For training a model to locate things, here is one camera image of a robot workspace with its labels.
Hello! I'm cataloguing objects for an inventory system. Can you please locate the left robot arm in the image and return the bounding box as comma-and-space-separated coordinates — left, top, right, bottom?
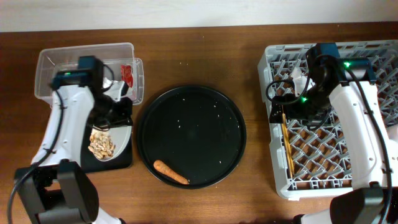
7, 55, 132, 223

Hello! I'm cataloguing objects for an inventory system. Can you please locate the grey dishwasher rack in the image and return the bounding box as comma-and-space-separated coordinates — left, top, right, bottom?
257, 40, 397, 200

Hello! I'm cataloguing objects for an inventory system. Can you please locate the black rectangular tray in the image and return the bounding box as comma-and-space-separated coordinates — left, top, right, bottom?
80, 126, 132, 173

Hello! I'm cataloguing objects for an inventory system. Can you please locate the red snack wrapper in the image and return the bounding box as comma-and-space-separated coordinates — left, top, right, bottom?
121, 65, 134, 88

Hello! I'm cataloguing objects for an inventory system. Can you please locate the wooden chopstick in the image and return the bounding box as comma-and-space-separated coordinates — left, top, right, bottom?
281, 113, 294, 179
283, 118, 294, 179

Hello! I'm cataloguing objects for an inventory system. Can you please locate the peanut shells pile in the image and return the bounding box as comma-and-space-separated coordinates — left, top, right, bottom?
88, 129, 116, 161

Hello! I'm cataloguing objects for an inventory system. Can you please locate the orange carrot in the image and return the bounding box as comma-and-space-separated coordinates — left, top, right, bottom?
153, 160, 189, 185

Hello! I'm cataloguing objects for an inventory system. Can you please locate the white tissue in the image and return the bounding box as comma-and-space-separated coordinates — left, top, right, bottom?
102, 77, 113, 91

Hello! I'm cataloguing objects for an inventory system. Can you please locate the grey plate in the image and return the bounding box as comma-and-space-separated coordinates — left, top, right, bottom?
97, 126, 132, 162

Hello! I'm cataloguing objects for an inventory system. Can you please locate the round black tray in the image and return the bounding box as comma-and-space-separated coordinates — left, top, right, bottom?
136, 85, 247, 189

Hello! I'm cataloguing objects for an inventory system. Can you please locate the clear plastic bin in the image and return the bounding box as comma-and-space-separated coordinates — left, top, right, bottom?
34, 42, 144, 105

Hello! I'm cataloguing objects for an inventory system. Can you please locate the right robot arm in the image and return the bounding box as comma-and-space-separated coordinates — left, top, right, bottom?
268, 43, 397, 223

